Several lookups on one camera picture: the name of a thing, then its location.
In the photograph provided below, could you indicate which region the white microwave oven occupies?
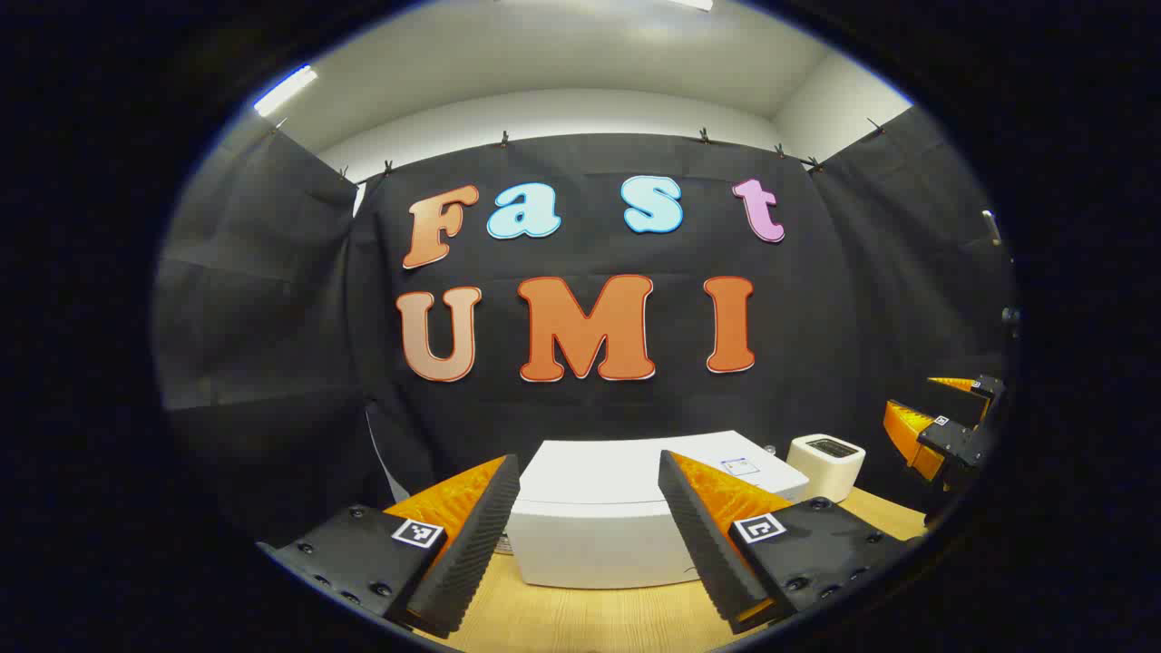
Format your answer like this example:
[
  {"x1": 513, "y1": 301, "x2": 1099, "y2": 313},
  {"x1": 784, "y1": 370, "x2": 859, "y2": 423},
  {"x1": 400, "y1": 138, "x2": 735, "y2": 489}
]
[{"x1": 505, "y1": 431, "x2": 811, "y2": 590}]

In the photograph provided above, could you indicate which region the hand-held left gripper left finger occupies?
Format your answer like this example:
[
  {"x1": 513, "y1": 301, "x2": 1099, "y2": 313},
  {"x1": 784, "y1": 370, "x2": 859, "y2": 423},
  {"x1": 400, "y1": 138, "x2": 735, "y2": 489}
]
[{"x1": 257, "y1": 453, "x2": 524, "y2": 640}]

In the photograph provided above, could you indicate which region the white toaster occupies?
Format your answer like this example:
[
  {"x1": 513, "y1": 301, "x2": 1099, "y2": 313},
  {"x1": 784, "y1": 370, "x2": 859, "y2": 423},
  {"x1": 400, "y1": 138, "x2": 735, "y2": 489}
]
[{"x1": 786, "y1": 434, "x2": 867, "y2": 504}]

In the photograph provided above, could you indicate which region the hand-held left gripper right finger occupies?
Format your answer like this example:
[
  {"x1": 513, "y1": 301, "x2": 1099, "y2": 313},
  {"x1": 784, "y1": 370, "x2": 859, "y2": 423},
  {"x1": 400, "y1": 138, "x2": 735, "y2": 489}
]
[{"x1": 658, "y1": 449, "x2": 919, "y2": 636}]

